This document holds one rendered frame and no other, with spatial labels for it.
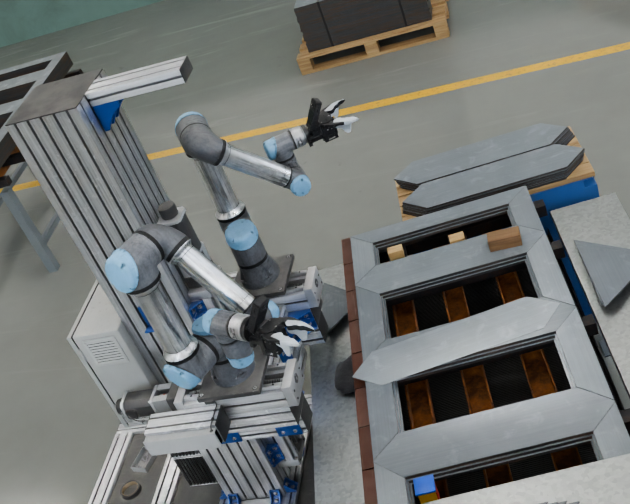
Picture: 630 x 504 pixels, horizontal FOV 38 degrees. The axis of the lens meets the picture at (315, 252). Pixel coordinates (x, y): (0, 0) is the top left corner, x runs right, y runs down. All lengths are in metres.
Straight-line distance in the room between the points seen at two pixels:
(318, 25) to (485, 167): 3.64
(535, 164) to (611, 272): 0.72
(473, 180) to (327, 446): 1.33
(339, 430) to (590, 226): 1.24
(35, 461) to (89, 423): 0.32
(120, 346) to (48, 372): 2.28
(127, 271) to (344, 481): 1.03
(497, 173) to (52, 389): 2.80
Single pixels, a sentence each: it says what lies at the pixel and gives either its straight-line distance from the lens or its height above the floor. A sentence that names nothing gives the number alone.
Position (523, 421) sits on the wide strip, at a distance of 2.88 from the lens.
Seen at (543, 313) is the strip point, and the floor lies 0.85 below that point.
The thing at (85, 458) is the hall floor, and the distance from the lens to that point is 4.85.
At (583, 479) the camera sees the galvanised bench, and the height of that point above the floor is 1.05.
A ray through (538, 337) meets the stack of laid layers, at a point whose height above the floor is 0.84.
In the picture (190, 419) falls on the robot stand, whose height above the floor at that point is 0.96.
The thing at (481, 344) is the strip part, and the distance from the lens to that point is 3.14.
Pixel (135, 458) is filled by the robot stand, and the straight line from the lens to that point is 4.34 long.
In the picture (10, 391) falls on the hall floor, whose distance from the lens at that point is 5.60.
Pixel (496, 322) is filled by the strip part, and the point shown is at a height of 0.85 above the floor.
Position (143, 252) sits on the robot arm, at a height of 1.66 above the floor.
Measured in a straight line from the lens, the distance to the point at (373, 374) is 3.17.
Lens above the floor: 2.96
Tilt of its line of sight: 33 degrees down
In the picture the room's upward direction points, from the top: 23 degrees counter-clockwise
